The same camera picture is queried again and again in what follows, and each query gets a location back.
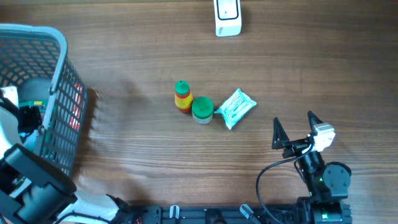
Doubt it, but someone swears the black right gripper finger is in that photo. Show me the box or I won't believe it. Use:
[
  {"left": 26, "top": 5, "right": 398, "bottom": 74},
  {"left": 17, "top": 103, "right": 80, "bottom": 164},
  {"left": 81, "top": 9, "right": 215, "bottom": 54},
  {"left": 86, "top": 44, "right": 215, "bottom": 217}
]
[
  {"left": 307, "top": 111, "right": 323, "bottom": 136},
  {"left": 272, "top": 117, "right": 290, "bottom": 149}
]

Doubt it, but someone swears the teal wet wipes packet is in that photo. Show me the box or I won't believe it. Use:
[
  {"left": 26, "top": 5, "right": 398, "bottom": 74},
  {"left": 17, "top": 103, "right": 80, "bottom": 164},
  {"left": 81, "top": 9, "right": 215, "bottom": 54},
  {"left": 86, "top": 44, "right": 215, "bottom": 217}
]
[{"left": 215, "top": 88, "right": 257, "bottom": 129}]

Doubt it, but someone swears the green lid white jar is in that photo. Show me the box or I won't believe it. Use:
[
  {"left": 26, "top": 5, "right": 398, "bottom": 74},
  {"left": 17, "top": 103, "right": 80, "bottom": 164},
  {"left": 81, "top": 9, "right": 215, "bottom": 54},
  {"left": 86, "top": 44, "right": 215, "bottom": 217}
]
[{"left": 192, "top": 96, "right": 214, "bottom": 124}]

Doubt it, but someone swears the red yellow sauce bottle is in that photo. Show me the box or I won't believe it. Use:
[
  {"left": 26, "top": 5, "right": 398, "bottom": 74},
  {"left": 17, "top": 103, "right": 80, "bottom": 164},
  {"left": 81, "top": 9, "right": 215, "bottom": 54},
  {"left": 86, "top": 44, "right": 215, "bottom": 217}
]
[{"left": 175, "top": 80, "right": 193, "bottom": 113}]

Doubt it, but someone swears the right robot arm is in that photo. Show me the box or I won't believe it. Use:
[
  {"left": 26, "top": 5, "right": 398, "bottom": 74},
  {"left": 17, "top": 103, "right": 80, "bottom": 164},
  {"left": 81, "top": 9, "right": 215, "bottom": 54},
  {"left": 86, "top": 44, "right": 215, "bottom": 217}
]
[{"left": 272, "top": 111, "right": 353, "bottom": 223}]

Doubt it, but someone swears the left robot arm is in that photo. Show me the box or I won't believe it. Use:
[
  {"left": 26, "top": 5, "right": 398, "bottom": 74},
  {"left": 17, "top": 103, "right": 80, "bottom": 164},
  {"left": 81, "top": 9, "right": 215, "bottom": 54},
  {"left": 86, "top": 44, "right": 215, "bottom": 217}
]
[{"left": 1, "top": 86, "right": 124, "bottom": 223}]

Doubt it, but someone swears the white barcode scanner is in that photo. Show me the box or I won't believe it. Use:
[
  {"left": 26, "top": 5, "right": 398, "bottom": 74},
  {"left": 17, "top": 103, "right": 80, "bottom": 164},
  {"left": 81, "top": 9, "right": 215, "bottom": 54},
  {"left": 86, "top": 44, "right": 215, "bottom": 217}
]
[{"left": 213, "top": 0, "right": 242, "bottom": 37}]

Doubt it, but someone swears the grey plastic mesh basket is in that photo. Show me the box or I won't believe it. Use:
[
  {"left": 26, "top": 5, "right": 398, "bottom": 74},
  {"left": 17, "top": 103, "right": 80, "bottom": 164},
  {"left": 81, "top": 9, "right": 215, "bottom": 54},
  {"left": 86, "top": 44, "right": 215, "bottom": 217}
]
[{"left": 1, "top": 24, "right": 88, "bottom": 175}]

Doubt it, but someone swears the black right camera cable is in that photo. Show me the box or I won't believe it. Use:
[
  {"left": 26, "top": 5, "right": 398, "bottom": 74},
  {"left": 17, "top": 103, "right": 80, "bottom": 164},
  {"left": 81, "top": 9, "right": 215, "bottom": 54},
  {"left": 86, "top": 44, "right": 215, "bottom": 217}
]
[{"left": 256, "top": 143, "right": 315, "bottom": 224}]

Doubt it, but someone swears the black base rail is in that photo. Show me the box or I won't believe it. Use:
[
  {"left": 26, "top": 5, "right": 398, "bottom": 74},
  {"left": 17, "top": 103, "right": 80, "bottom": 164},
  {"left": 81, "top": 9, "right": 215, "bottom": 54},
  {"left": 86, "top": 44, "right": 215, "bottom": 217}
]
[{"left": 118, "top": 203, "right": 353, "bottom": 224}]

